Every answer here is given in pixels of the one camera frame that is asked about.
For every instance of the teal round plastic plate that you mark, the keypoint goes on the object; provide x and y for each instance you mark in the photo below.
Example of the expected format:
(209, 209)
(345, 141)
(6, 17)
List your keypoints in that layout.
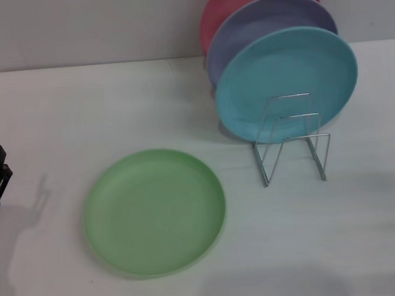
(280, 71)

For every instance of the green round plastic plate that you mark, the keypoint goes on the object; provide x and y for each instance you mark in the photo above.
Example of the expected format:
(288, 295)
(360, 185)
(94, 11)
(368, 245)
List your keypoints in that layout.
(155, 214)

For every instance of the purple round plastic plate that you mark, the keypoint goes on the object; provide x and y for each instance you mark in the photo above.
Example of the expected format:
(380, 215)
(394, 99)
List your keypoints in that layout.
(259, 21)

